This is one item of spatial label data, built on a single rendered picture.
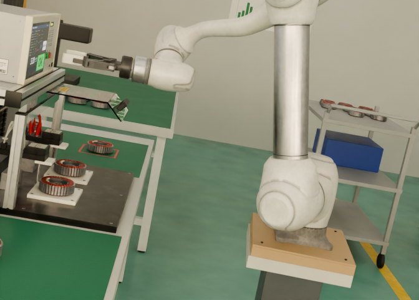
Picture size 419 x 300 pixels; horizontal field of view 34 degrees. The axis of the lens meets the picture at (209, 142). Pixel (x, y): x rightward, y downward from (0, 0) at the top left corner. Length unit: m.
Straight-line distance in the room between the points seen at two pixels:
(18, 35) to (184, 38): 0.58
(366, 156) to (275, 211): 2.96
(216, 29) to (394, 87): 5.68
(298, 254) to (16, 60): 1.01
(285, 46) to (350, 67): 5.78
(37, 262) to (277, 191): 0.66
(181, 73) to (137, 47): 5.22
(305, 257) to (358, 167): 2.78
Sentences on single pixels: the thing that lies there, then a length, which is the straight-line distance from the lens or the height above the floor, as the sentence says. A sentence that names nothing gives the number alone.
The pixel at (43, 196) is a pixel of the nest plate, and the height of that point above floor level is 0.78.
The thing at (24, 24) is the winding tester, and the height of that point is 1.29.
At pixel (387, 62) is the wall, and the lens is 7.77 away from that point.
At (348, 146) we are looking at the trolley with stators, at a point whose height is 0.69.
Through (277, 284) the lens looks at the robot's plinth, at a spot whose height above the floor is 0.65.
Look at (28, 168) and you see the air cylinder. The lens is 2.45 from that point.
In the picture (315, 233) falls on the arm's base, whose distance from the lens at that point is 2.15.
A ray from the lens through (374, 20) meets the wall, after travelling 7.70.
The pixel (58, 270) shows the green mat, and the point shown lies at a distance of 1.74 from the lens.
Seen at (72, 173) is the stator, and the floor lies 0.80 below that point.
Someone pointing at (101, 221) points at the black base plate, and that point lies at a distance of 2.06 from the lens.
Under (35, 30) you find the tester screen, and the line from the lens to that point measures 2.14.
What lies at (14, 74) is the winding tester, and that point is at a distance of 2.11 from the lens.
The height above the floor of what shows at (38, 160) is 0.88.
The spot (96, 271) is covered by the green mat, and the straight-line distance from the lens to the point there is 1.76.
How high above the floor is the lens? 1.45
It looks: 11 degrees down
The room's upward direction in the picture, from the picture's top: 11 degrees clockwise
